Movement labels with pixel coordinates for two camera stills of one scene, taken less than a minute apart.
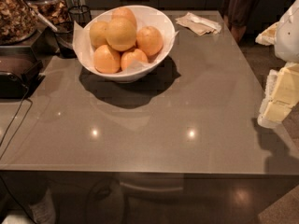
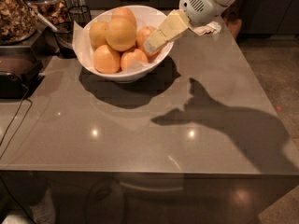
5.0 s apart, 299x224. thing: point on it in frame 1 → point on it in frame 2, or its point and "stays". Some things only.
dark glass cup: x=64 y=33 stays
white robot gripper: x=288 y=36 → x=196 y=4
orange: x=121 y=35 stays
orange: x=106 y=60 stays
